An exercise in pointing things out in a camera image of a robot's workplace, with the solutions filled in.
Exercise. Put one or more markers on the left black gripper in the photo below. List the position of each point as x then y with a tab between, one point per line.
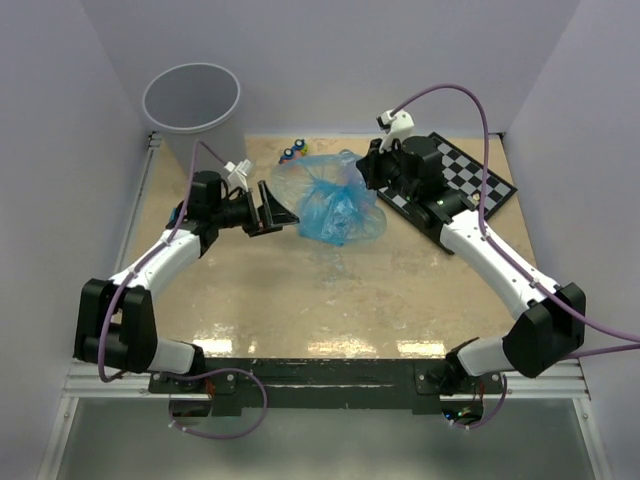
271	216

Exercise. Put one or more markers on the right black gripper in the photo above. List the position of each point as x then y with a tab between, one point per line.
369	165

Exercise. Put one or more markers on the blue plastic trash bag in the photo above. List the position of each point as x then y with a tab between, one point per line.
330	198

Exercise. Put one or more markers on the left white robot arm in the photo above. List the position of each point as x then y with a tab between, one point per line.
116	326

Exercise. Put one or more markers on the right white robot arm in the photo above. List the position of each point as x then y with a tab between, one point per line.
547	328

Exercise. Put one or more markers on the grey plastic trash bin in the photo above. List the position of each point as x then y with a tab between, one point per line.
198	101

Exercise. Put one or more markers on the colourful toy car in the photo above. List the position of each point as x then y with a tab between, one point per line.
297	150

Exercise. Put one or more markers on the black and silver chessboard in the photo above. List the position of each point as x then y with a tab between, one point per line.
460	172

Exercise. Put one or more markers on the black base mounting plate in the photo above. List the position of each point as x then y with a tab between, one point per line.
232	390

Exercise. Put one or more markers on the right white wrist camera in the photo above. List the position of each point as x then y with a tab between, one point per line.
396	126

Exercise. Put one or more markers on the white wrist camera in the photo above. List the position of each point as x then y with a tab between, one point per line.
237	174
396	126

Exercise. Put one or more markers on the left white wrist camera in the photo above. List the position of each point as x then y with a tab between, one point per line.
237	174

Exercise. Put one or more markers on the left aluminium rail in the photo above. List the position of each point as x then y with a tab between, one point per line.
153	144

